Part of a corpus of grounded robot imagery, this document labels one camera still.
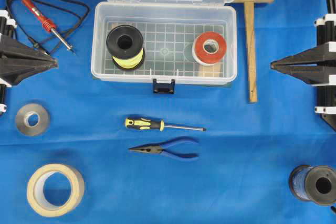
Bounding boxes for beige masking tape roll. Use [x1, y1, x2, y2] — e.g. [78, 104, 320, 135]
[26, 163, 85, 217]

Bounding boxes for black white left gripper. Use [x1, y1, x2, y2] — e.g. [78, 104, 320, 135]
[1, 9, 58, 115]

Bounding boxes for wooden mallet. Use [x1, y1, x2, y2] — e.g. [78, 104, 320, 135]
[234, 0, 274, 103]

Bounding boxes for black soldering iron cable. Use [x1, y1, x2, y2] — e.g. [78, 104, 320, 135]
[5, 0, 91, 54]

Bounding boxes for red soldering iron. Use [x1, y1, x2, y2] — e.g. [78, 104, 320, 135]
[22, 0, 75, 53]

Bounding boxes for clear plastic tool box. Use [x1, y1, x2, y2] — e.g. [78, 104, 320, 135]
[91, 0, 237, 94]

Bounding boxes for grey tape roll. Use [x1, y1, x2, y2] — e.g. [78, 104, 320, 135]
[15, 103, 50, 136]

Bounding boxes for red tape roll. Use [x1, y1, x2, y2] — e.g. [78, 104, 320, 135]
[192, 31, 227, 66]

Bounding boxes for yellow wire spool black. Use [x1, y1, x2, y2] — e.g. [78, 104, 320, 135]
[106, 24, 145, 71]

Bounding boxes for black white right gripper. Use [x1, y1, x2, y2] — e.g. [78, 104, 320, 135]
[270, 14, 335, 114]

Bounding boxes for blue table cloth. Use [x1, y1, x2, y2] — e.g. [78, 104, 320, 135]
[1, 0, 335, 223]

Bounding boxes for blue wire spool black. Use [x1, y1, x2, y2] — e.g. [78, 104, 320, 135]
[288, 165, 335, 206]

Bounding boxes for blue needle nose pliers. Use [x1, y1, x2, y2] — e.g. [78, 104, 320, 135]
[128, 137, 199, 162]

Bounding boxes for yellow black screwdriver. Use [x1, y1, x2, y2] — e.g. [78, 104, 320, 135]
[124, 118, 206, 132]

